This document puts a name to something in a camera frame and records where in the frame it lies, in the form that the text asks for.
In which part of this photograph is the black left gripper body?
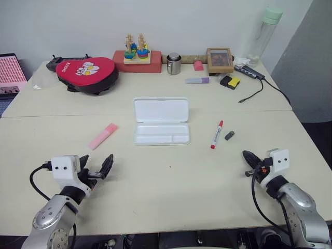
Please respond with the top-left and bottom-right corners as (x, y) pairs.
(77, 167), (106, 192)

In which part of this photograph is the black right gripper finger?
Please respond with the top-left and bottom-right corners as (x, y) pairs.
(243, 150), (258, 169)
(242, 149), (261, 162)

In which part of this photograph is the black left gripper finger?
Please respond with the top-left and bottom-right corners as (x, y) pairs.
(78, 155), (90, 172)
(99, 154), (115, 180)

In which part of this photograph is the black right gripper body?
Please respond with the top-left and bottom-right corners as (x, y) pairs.
(245, 157), (272, 183)

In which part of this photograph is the pink highlighter pen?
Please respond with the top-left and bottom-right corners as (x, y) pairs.
(88, 123), (119, 151)

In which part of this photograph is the red whiteboard marker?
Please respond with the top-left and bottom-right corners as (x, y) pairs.
(210, 120), (225, 150)

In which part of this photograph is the white plastic pencil case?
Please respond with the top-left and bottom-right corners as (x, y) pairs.
(132, 96), (191, 146)

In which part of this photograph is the yellow black board eraser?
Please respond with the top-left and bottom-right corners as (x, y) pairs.
(227, 77), (241, 91)

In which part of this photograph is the grey usb hub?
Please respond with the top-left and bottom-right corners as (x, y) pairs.
(233, 64), (266, 80)

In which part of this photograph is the red boxing pad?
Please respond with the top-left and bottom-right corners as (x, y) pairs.
(55, 57), (120, 96)

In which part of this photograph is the purple highlighter pen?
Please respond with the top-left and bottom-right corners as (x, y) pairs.
(185, 76), (210, 85)

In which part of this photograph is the black remote controller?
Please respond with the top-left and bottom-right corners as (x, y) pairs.
(46, 53), (92, 72)

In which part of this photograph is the red brick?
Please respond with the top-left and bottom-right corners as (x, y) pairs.
(112, 49), (163, 74)

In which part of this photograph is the wooden log stick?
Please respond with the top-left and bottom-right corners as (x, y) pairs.
(161, 54), (236, 65)

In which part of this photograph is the wooden colourful stacking toy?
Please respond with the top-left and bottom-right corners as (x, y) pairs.
(123, 33), (152, 65)

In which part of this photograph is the clear bottle green lid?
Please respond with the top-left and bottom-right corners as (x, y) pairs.
(240, 7), (284, 69)

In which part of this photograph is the pink perforated tray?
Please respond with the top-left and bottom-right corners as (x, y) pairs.
(0, 53), (27, 97)

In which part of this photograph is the stainless steel cup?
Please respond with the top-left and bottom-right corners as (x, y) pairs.
(166, 52), (183, 76)

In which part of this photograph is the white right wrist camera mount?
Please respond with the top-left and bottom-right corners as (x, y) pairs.
(260, 148), (290, 188)

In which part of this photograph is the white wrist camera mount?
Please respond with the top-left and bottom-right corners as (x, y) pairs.
(51, 155), (81, 188)
(260, 148), (290, 188)

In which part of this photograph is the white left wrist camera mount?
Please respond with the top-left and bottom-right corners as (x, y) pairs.
(51, 155), (81, 188)

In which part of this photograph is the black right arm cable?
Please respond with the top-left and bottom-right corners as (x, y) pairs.
(251, 157), (298, 249)

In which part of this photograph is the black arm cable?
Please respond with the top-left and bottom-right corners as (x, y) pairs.
(29, 160), (78, 249)
(251, 157), (298, 249)

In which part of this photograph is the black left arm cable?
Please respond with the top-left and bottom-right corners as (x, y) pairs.
(29, 160), (78, 249)

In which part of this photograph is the black usb hub cable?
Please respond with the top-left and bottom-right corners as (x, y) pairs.
(238, 77), (292, 105)

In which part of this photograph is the wooden picture frame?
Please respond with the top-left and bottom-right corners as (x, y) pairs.
(206, 47), (234, 74)

